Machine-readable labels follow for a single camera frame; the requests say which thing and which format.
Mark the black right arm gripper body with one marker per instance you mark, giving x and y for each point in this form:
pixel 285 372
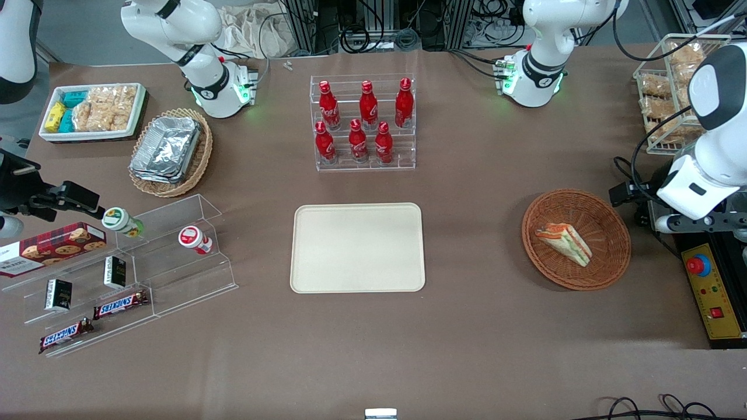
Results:
pixel 14 192

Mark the triangular sandwich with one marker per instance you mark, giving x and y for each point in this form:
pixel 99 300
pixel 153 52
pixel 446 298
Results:
pixel 566 242

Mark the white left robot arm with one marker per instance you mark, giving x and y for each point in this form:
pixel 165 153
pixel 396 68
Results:
pixel 540 70

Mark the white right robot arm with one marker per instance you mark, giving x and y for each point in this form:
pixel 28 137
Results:
pixel 204 70

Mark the round brown wicker basket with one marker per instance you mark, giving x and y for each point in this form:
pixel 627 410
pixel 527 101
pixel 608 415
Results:
pixel 607 233

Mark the white rectangular snack tray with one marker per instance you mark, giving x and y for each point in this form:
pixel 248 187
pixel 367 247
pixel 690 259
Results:
pixel 52 135

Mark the oval light wicker basket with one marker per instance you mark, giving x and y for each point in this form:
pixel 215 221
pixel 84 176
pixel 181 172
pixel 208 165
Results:
pixel 201 157

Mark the beige plastic tray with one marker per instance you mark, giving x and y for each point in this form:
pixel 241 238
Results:
pixel 357 248

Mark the red cookie box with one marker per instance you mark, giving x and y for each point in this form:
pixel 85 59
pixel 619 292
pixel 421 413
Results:
pixel 52 248

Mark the green capped small bottle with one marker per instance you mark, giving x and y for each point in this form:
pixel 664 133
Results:
pixel 121 221

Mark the yellow control box with e-stop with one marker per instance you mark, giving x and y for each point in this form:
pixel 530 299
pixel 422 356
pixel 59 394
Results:
pixel 715 297

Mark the bagged fried snack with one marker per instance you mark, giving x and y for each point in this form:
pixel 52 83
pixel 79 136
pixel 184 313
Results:
pixel 668 131
pixel 662 108
pixel 686 53
pixel 655 85
pixel 683 73

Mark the teal snack packet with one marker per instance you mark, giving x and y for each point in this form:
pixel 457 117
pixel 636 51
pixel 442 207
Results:
pixel 74 99
pixel 66 121

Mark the yellow snack packet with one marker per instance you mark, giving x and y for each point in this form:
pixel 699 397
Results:
pixel 55 116

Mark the small black box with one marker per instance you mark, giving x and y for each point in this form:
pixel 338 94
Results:
pixel 58 294
pixel 115 272

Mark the clear bag of rice crackers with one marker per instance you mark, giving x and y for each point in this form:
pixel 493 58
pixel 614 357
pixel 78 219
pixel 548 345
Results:
pixel 105 108

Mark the stacked aluminium foil trays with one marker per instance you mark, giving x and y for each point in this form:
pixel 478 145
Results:
pixel 166 149

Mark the Snickers chocolate bar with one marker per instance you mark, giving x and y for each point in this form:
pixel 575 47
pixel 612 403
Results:
pixel 64 335
pixel 119 304

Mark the black appliance housing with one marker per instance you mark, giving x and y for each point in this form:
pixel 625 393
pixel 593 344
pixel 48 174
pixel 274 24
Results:
pixel 726 345

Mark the red capped small bottle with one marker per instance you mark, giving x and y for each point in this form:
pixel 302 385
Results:
pixel 194 239

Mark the clear acrylic stepped shelf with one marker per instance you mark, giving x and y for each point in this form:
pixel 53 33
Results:
pixel 175 274

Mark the clear acrylic bottle rack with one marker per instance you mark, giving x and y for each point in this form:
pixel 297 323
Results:
pixel 402 146

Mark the beige crumpled cloth bag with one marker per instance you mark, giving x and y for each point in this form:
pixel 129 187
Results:
pixel 251 29

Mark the red cola bottle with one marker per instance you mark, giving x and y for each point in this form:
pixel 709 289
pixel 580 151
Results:
pixel 404 105
pixel 329 108
pixel 358 144
pixel 325 146
pixel 368 108
pixel 383 146

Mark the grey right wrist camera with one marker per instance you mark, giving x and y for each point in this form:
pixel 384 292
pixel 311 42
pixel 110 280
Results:
pixel 9 226

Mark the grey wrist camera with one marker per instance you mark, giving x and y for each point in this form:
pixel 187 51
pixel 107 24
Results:
pixel 668 224
pixel 9 226

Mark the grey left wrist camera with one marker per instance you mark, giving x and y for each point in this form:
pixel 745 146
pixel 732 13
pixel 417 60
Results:
pixel 668 224

